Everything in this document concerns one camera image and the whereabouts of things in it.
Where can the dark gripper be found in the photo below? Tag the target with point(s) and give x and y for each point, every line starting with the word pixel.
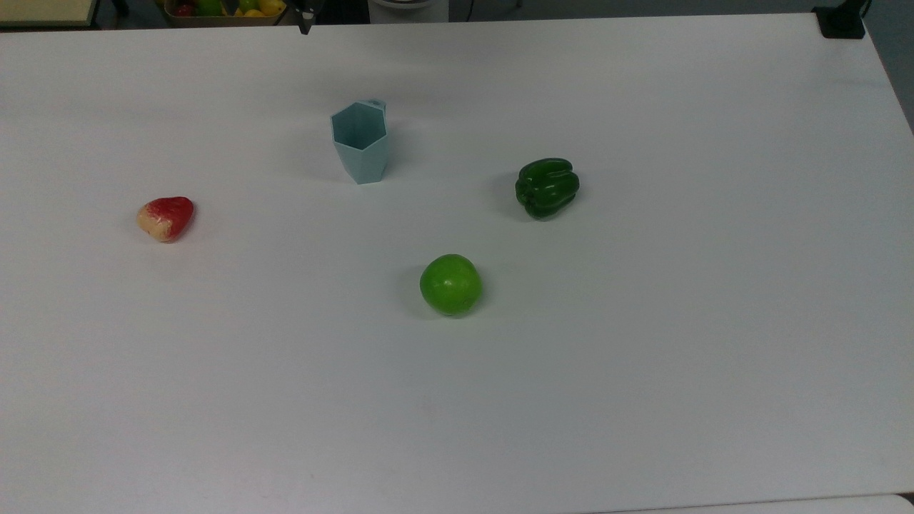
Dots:
pixel 303 4

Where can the light blue hexagonal mug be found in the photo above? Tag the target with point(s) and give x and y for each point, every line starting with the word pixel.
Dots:
pixel 362 150

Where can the box of toy fruits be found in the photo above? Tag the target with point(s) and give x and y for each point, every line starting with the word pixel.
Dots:
pixel 221 13

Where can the red and yellow fruit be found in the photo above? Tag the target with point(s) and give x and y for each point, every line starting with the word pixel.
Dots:
pixel 167 218

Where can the wooden board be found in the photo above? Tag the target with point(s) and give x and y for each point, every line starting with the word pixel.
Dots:
pixel 44 10

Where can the green bell pepper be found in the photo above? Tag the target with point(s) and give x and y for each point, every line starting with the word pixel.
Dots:
pixel 547 188

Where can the green apple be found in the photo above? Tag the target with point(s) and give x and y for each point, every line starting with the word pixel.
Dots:
pixel 450 285

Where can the black pole with clamp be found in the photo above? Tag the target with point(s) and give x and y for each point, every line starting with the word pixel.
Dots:
pixel 841 21

